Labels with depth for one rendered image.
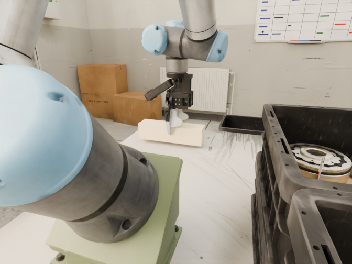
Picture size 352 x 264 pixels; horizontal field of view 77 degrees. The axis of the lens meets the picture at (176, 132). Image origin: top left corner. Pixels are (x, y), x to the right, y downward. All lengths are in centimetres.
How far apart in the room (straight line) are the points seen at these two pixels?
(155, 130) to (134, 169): 51
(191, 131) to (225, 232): 39
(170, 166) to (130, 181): 9
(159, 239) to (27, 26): 32
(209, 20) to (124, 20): 328
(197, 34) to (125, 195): 39
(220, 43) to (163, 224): 42
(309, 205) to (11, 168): 21
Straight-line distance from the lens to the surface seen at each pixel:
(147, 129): 82
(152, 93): 78
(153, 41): 62
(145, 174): 33
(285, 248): 27
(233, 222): 50
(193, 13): 51
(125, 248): 36
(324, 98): 345
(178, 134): 78
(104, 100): 356
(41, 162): 19
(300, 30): 330
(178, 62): 72
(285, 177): 22
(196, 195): 56
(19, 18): 34
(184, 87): 74
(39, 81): 22
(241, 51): 326
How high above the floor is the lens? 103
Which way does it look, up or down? 21 degrees down
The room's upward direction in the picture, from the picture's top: straight up
